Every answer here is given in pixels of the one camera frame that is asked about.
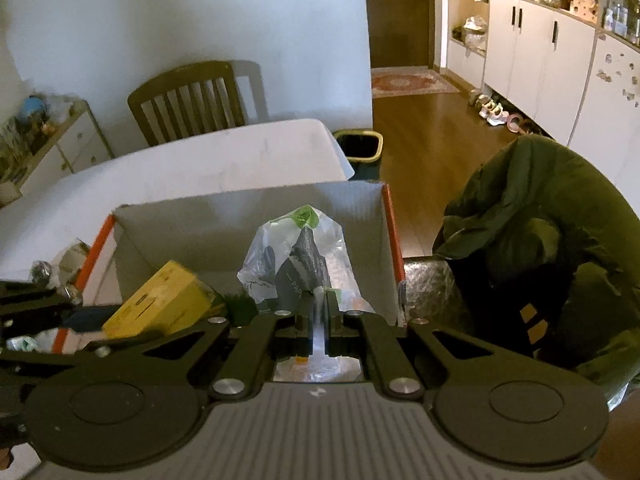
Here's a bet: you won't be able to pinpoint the olive green jacket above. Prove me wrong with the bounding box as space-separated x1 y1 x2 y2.
432 134 640 403

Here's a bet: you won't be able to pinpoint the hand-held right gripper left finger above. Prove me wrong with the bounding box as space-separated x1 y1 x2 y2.
97 292 316 404

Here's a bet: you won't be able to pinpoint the red patterned rug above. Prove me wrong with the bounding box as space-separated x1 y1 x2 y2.
371 70 460 100

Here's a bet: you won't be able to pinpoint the dark brown door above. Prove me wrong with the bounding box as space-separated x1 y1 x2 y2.
363 0 437 69

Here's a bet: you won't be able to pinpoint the dark green fuzzy item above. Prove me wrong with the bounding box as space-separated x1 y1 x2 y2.
219 291 257 324

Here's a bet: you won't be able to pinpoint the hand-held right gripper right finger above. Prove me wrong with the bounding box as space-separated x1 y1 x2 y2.
325 292 543 404

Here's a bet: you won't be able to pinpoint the white plastic bags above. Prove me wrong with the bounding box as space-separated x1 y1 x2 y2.
461 15 489 51

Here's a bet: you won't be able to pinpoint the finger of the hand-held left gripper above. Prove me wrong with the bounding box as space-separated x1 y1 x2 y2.
0 281 114 334
0 344 114 379

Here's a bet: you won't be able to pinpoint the tall white cabinet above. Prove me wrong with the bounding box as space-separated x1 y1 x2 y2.
481 0 599 147

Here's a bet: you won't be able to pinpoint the yellow-green trash bin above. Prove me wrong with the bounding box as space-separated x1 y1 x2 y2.
332 129 385 181

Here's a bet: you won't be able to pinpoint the brown wooden chair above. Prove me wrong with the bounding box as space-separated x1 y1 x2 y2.
127 60 247 147

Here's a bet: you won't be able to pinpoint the blue globe toy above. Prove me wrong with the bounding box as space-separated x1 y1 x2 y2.
22 95 49 122

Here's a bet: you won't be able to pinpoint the white shoes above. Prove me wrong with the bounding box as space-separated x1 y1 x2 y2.
479 99 507 127

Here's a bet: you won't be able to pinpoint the white cardboard box orange edges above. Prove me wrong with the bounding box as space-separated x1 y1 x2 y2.
54 180 408 361

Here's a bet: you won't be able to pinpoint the white drawer cabinet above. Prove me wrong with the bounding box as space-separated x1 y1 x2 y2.
0 99 114 207

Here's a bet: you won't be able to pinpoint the shiny glass ball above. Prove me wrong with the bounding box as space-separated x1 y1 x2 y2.
30 260 54 287

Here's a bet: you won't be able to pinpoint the pink shoes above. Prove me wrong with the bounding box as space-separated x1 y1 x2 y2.
506 113 535 135

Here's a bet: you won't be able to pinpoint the low white shelf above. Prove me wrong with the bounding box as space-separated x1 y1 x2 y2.
446 35 489 77

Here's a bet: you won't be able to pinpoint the yellow cardboard box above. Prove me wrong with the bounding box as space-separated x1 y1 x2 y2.
102 260 217 339

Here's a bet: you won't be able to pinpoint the clear printed plastic bag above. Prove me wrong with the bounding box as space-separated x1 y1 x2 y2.
237 205 377 372

